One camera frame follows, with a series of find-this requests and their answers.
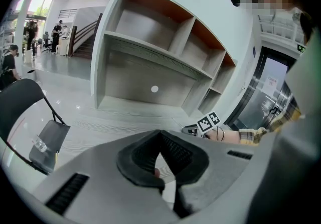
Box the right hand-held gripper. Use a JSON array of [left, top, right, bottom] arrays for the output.
[[181, 110, 222, 140]]

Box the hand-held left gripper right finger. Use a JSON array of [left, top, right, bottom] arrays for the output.
[[159, 129, 259, 219]]

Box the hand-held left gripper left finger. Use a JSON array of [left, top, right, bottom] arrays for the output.
[[32, 129, 182, 224]]

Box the person's right forearm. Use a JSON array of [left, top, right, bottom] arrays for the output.
[[207, 107, 303, 147]]

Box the dark glass door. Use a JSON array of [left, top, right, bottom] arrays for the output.
[[225, 46, 301, 131]]

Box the grey wooden desk with shelves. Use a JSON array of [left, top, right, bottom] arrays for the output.
[[60, 96, 209, 186]]

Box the clear plastic water bottle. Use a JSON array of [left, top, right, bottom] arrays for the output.
[[31, 134, 48, 153]]

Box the white paper notice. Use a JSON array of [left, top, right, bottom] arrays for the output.
[[260, 74, 278, 94]]

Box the person's torso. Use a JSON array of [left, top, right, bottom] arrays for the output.
[[247, 9, 321, 224]]

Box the grey wooden shelf unit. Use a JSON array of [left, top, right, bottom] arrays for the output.
[[94, 0, 238, 118]]

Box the black folding chair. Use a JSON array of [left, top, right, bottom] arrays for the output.
[[0, 78, 71, 175]]

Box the staircase with dark railing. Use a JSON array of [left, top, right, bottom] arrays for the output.
[[68, 13, 104, 60]]

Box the black office chair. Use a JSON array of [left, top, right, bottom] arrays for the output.
[[41, 31, 53, 53]]

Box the large bright window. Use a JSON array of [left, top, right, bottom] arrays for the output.
[[14, 0, 54, 19]]

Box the thin black wrist cord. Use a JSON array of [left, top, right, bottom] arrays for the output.
[[216, 126, 226, 141]]

